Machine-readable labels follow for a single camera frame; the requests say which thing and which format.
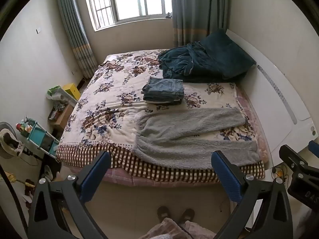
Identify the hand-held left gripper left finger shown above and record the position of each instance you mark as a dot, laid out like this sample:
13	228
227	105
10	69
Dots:
93	176

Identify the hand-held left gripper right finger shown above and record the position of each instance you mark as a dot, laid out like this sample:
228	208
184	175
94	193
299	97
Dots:
225	176

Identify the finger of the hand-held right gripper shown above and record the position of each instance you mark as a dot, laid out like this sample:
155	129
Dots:
314	146
295	159

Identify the grey fleece pants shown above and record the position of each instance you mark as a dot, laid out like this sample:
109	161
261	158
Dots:
187	139

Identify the light slippers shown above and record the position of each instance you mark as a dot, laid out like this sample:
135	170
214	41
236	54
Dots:
47	173

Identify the person's dark shoe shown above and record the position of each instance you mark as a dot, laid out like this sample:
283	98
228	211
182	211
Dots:
163	214
187	215

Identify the white headboard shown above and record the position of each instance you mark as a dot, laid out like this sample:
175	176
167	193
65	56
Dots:
276	97

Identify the dark red slippers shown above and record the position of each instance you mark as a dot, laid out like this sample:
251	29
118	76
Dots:
28	191

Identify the teal storage rack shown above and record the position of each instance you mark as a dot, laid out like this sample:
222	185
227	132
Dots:
39	135

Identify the cardboard box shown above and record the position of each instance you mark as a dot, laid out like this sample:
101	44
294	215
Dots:
62	115

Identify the person's pink plaid trousers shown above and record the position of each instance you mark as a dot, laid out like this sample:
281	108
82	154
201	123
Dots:
172	230

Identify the floral blanket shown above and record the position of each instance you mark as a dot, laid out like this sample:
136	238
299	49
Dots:
117	104

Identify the yellow box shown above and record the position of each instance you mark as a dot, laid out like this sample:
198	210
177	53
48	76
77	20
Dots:
72	90

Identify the standing fan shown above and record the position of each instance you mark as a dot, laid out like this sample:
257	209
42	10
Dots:
8	142

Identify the folded blue jeans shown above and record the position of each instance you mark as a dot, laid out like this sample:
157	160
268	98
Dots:
164	88

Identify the dark teal pillow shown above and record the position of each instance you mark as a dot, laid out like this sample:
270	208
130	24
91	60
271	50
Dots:
224	52

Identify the dark teal blanket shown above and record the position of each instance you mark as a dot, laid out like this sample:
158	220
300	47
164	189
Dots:
179	59

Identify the grey-blue curtain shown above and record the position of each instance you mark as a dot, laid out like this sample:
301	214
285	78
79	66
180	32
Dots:
74	29
197	10

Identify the window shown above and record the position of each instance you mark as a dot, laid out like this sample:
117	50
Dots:
129	0

